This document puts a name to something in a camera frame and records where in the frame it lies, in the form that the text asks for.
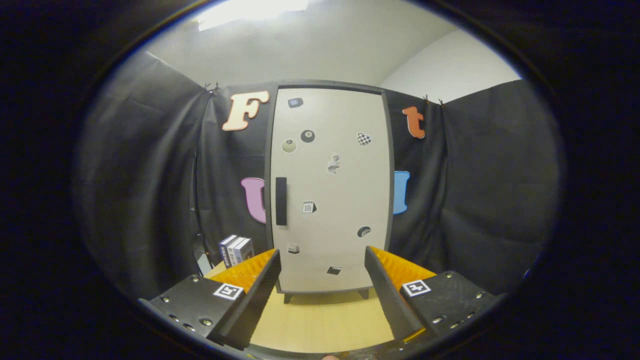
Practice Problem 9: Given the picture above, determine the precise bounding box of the black door handle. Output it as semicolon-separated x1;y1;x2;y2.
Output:
275;176;288;226

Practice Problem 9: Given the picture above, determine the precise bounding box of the dark blue book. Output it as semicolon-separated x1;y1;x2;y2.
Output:
218;234;238;268

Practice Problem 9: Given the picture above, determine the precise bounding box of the white cabinet door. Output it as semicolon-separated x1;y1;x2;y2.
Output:
270;88;392;293

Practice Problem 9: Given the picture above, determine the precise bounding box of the ceiling light panel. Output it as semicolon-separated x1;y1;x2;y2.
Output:
195;0;311;32

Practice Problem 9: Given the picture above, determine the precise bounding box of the grey cabinet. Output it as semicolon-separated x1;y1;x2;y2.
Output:
263;79;396;304

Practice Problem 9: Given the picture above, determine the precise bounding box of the white spine book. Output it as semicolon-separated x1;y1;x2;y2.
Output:
226;236;247;267

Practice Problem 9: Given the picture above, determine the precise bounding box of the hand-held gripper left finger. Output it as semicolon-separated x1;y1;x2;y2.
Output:
137;248;282;352

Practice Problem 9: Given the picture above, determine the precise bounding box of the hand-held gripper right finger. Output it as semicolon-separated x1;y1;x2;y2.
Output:
364;245;502;347

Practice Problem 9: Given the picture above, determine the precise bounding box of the black backdrop cloth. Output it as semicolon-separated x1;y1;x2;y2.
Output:
75;50;561;301

